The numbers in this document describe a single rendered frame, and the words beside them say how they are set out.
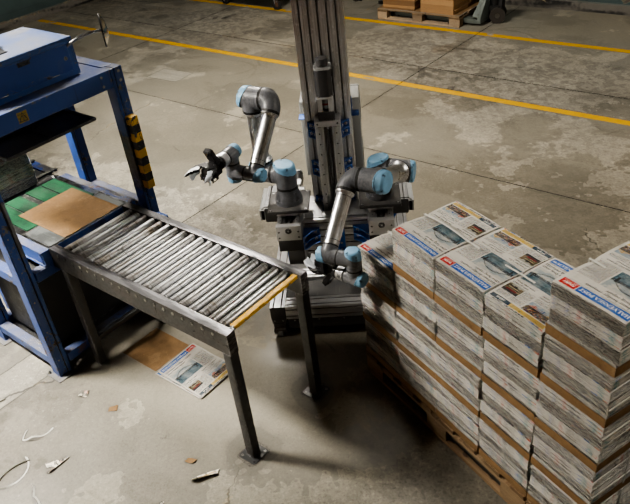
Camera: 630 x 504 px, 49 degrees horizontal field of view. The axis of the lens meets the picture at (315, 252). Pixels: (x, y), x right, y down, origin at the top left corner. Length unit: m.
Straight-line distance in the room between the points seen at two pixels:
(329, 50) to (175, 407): 2.04
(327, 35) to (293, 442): 2.03
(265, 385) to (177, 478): 0.70
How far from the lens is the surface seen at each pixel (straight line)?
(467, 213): 3.17
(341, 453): 3.54
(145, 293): 3.40
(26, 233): 4.20
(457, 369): 3.11
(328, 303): 4.02
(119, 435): 3.91
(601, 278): 2.45
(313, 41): 3.62
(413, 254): 3.01
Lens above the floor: 2.73
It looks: 34 degrees down
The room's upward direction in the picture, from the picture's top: 7 degrees counter-clockwise
